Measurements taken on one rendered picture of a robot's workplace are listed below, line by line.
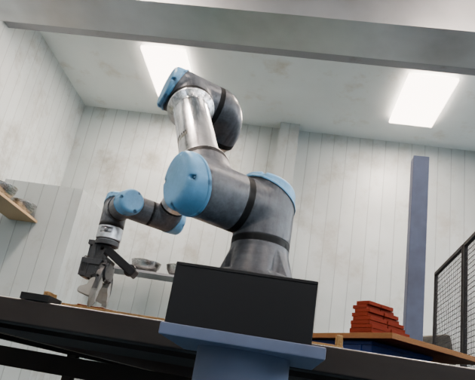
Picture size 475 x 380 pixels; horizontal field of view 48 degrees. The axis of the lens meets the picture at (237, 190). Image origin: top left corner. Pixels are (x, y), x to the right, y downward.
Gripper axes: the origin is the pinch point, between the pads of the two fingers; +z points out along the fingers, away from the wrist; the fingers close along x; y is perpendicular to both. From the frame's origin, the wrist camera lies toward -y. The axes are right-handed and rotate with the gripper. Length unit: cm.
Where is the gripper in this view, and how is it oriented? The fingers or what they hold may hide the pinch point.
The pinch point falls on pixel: (97, 309)
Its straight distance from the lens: 162.0
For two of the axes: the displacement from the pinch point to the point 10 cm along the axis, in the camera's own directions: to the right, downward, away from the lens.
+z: -1.5, 9.2, -3.6
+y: -9.8, -1.1, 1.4
